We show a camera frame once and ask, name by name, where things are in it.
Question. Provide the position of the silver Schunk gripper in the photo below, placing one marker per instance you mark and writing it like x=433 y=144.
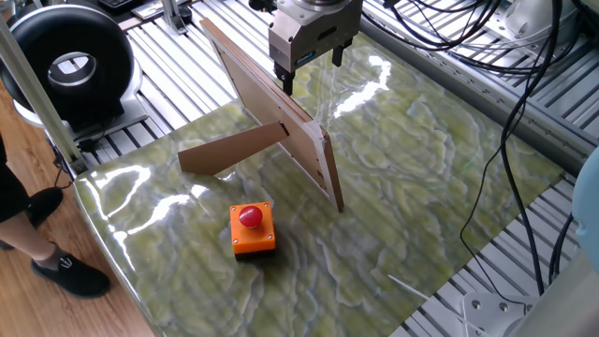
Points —
x=309 y=37

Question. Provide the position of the orange box with red button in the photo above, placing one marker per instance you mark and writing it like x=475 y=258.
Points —
x=252 y=234

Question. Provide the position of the silver force torque sensor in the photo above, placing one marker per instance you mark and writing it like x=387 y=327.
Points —
x=320 y=4

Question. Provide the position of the green marble pattern mat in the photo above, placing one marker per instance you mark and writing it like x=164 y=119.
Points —
x=398 y=187

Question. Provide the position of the small metal stand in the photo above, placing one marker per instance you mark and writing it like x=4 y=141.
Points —
x=172 y=16

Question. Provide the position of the black keyboard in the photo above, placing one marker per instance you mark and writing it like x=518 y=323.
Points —
x=114 y=4

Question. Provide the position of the grey domed device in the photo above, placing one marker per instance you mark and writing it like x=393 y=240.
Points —
x=538 y=19

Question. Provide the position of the white zip tie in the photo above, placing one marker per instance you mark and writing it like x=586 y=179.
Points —
x=407 y=286

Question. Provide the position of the plain black shoe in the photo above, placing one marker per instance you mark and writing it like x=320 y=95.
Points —
x=44 y=203

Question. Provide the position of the black shorts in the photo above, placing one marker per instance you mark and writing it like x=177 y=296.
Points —
x=9 y=187

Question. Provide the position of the wooden picture frame with stand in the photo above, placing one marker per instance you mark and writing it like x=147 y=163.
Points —
x=262 y=103

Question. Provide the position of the grey aluminium rail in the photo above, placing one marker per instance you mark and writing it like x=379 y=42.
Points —
x=491 y=100

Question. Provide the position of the aluminium profile post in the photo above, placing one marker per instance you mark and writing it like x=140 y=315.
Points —
x=35 y=93

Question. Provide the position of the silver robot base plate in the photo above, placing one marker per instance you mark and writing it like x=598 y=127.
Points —
x=491 y=311

